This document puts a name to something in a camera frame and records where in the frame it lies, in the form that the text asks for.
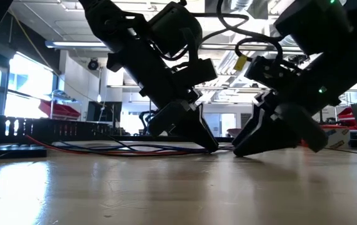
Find black background monitor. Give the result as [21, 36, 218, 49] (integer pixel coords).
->
[86, 101, 123, 123]

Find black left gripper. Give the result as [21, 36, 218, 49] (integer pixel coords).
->
[106, 31, 220, 154]

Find yellow cable tag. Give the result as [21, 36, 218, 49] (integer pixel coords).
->
[233, 54, 249, 72]

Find black slotted cable duct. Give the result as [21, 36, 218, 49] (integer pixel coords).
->
[0, 112, 115, 146]

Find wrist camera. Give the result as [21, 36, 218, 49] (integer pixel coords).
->
[244, 55, 304, 92]
[171, 57, 219, 90]

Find black duct cover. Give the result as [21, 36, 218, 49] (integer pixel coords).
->
[0, 144, 48, 160]

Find red background bin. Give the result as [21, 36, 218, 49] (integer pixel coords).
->
[336, 107, 354, 122]

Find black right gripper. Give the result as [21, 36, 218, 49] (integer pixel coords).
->
[233, 77, 348, 157]

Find red storage bins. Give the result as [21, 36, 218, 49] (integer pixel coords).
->
[38, 99, 82, 122]

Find black ceiling spotlight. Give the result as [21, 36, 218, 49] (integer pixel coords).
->
[87, 57, 101, 72]

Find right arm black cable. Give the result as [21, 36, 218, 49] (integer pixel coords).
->
[216, 0, 284, 63]

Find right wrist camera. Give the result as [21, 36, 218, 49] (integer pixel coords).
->
[244, 55, 304, 92]

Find yellow hanging cord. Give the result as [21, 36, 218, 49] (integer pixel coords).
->
[8, 7, 62, 78]

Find orange tape dispenser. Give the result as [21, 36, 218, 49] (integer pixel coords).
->
[299, 124, 351, 150]

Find ceiling light bar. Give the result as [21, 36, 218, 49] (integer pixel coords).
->
[44, 39, 108, 50]

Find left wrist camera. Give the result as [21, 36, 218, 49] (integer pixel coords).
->
[171, 57, 219, 90]

